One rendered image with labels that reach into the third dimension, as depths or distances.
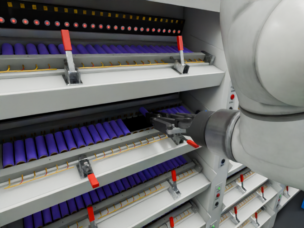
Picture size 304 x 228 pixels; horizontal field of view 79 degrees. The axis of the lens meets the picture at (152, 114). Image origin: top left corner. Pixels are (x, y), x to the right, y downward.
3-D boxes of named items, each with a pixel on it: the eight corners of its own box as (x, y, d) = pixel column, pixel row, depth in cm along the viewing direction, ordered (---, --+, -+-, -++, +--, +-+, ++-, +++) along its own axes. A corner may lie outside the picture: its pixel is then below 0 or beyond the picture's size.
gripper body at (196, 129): (203, 155, 34) (171, 144, 42) (230, 143, 39) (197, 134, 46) (201, 116, 33) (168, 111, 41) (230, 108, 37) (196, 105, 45)
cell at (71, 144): (71, 134, 49) (77, 151, 45) (63, 135, 48) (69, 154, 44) (70, 129, 48) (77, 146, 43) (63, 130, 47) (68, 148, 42)
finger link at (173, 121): (194, 135, 41) (190, 136, 40) (160, 127, 50) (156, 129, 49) (193, 117, 40) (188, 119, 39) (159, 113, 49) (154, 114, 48)
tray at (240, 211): (273, 196, 121) (287, 184, 113) (212, 248, 89) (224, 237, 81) (247, 172, 133) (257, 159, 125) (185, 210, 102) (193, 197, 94)
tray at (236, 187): (280, 170, 114) (295, 155, 106) (216, 216, 82) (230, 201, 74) (252, 147, 127) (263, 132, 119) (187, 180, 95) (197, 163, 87)
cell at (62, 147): (62, 135, 47) (68, 154, 43) (54, 137, 47) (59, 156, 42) (61, 130, 46) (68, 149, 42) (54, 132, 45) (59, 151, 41)
